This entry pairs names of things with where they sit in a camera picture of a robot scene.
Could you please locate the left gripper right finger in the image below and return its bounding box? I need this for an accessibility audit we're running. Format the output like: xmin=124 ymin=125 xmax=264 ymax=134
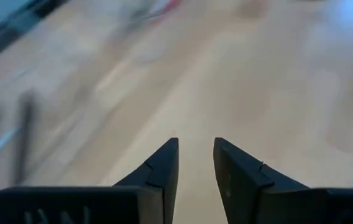
xmin=213 ymin=137 xmax=353 ymax=224

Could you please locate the clear plastic bin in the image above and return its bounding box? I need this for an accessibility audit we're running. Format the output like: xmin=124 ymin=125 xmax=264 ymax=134
xmin=0 ymin=88 xmax=40 ymax=190

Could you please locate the red pencil with orange eraser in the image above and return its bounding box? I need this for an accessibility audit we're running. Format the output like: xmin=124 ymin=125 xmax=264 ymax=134
xmin=150 ymin=0 xmax=182 ymax=21

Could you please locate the short black crayon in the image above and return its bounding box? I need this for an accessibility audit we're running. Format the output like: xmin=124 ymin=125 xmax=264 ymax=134
xmin=11 ymin=89 xmax=38 ymax=185

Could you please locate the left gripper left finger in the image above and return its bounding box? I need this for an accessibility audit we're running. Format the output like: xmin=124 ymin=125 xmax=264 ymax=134
xmin=0 ymin=137 xmax=180 ymax=224

